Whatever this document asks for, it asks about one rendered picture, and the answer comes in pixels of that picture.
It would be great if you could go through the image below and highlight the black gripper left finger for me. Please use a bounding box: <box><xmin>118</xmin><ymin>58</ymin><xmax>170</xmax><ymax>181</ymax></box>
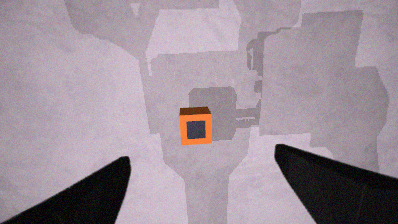
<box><xmin>0</xmin><ymin>156</ymin><xmax>132</xmax><ymax>224</ymax></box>

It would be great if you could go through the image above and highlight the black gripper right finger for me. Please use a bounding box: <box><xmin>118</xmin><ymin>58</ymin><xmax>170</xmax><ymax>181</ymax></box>
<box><xmin>274</xmin><ymin>144</ymin><xmax>398</xmax><ymax>224</ymax></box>

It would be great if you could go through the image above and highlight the orange block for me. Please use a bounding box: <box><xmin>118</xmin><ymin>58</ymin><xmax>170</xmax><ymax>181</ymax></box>
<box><xmin>179</xmin><ymin>107</ymin><xmax>212</xmax><ymax>145</ymax></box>

